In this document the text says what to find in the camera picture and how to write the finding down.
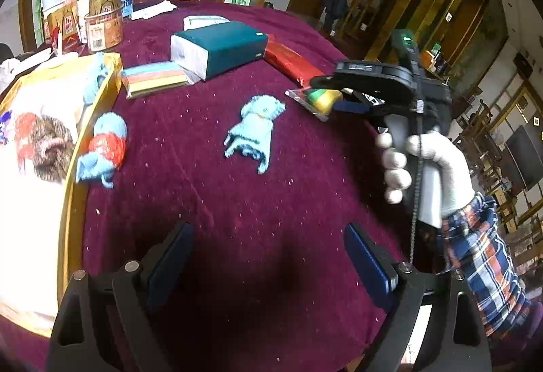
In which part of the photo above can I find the striped green yellow sponge pack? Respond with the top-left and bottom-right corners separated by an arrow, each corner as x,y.
285,86 -> 345,122

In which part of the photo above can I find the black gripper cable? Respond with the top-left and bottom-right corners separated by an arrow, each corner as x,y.
408,58 -> 426,263

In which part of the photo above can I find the wooden stair railing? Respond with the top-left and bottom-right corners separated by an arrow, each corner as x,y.
322,0 -> 400,43

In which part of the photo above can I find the person's right forearm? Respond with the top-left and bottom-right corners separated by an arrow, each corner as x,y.
437,192 -> 535,341

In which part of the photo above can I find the red gold food box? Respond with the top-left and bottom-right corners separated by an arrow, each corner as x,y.
42,3 -> 82,56

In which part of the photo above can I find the blue white soft packet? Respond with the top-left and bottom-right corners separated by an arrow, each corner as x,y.
0,110 -> 13,146

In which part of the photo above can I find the clear plastic jar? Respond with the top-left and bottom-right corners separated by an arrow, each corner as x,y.
84,0 -> 125,53

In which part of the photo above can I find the dark flat screen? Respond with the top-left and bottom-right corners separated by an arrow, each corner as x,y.
505,124 -> 543,191

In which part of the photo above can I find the red foil packet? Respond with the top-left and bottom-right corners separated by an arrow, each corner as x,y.
264,37 -> 328,86

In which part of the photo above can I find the light blue knitted cloth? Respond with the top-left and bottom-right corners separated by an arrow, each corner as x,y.
82,52 -> 112,103

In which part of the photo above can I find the yellow-rimmed tray with cloth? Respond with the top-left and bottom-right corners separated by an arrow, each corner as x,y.
0,52 -> 124,339

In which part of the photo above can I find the person's right hand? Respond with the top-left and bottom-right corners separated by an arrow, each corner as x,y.
375,130 -> 474,220

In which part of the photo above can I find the dark green box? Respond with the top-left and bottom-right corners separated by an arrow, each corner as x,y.
170,21 -> 269,81

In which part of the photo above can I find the blue red sock roll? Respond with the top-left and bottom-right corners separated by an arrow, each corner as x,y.
76,111 -> 128,188

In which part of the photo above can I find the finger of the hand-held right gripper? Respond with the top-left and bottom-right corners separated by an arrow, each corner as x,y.
335,98 -> 385,116
310,74 -> 353,90

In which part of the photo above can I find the white blue wipes packet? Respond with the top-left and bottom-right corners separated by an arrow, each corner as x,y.
183,15 -> 232,31

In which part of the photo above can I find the pastel striped cloth pack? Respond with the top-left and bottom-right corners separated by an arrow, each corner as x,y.
121,60 -> 189,99

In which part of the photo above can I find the white cloth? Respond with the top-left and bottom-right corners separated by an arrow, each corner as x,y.
0,71 -> 83,315

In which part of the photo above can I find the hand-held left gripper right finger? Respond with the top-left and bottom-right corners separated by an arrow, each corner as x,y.
343,223 -> 495,372

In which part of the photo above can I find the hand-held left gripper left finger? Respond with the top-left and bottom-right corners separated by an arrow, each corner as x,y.
44,221 -> 196,372

